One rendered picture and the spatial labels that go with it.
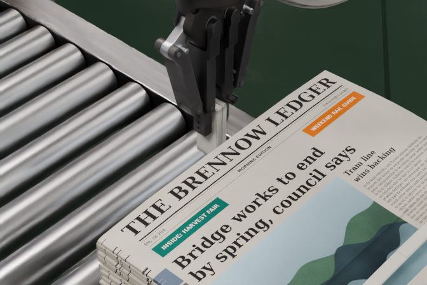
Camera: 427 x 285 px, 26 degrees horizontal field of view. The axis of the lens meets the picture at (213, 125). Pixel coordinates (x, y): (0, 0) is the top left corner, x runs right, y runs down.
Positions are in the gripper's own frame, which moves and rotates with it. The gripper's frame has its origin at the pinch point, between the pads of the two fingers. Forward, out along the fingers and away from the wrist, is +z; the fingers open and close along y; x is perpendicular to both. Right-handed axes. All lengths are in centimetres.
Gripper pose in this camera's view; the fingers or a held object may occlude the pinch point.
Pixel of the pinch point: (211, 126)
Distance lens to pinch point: 95.1
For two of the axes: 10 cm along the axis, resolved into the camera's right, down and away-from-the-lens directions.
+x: -7.3, -4.4, 5.2
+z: 0.0, 7.6, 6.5
